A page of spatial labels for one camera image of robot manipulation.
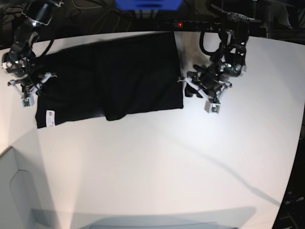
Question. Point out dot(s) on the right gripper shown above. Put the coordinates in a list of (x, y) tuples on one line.
[(28, 84)]

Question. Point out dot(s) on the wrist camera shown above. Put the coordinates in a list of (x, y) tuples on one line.
[(211, 107), (27, 102)]

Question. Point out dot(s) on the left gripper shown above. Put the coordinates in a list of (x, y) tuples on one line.
[(204, 83)]

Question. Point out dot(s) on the black T-shirt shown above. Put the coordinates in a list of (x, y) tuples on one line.
[(111, 79)]

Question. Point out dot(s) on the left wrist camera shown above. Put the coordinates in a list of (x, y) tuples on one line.
[(211, 107)]

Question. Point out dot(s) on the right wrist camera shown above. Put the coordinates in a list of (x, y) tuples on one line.
[(27, 102)]

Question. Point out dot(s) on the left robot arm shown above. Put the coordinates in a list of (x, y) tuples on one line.
[(236, 17)]

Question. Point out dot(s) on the blue plastic box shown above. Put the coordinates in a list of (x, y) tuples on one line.
[(148, 4)]

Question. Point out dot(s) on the black power strip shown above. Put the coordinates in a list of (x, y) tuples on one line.
[(190, 26)]

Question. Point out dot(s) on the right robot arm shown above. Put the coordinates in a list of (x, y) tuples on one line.
[(20, 60)]

